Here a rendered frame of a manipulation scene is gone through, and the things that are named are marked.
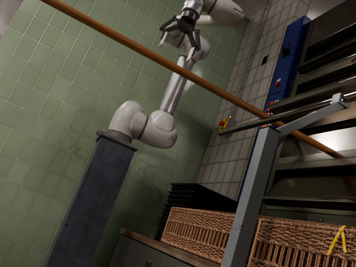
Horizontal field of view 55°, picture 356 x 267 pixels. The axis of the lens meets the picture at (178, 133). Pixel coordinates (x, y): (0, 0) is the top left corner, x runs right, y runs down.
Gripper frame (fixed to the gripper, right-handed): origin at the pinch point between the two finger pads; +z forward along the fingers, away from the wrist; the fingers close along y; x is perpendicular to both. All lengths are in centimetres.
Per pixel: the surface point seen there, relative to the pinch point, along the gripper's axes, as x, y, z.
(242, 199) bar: 53, -21, 61
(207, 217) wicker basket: 19, -30, 63
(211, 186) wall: -82, -73, 28
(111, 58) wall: -102, 23, -32
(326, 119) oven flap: 6, -79, -4
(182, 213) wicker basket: -2, -28, 63
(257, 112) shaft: 14.8, -38.4, 15.2
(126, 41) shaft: 17.7, 20.4, 16.9
